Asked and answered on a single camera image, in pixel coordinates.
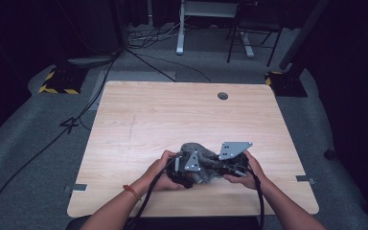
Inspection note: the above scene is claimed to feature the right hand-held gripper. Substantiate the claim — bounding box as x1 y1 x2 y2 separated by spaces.
218 141 254 177

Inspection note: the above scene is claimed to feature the grey fluffy cloth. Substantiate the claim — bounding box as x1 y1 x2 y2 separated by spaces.
178 142 234 185

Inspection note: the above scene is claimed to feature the right hand-held gripper black cable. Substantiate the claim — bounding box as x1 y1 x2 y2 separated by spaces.
245 166 266 230

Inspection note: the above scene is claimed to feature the person's left hand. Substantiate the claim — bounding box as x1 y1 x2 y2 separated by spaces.
142 150 185 192

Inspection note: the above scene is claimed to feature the dark slanted stand pole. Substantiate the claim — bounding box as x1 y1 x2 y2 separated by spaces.
279 0 330 71

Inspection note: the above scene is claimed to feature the white desk frame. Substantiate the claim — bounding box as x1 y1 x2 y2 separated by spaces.
175 0 256 58

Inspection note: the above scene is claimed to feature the thin curved black cable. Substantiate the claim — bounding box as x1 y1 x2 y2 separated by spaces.
140 52 213 83

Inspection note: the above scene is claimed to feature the left hand-held gripper black cable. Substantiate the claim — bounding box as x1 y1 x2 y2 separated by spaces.
124 156 177 230

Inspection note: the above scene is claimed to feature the hand-held gripper black cable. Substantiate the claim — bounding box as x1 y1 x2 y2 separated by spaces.
124 156 177 230
245 166 266 230

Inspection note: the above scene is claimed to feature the black chair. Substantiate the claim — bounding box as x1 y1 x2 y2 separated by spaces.
225 0 284 68

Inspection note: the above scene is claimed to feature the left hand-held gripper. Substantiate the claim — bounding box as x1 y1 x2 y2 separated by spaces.
166 150 201 190

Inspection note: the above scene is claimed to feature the long black floor cable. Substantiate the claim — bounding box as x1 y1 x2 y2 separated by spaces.
0 51 123 229

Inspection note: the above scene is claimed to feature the tangle of floor cables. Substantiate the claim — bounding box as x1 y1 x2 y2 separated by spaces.
127 22 181 50

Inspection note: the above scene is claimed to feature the black yellow-striped stand base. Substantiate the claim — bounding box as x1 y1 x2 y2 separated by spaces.
37 65 89 95

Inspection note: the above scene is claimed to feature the grey low stand foot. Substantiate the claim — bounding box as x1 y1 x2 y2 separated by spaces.
66 56 116 68

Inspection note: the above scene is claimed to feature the straight black floor cable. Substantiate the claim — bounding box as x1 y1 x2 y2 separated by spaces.
126 47 177 82

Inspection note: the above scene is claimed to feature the red bracelet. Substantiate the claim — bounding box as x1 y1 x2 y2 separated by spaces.
123 184 142 201

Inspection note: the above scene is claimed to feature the grey tape piece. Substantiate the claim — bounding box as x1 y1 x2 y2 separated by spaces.
295 174 317 186
63 183 88 195

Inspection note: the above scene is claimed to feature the person's right hand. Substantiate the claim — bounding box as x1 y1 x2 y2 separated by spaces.
223 150 265 190

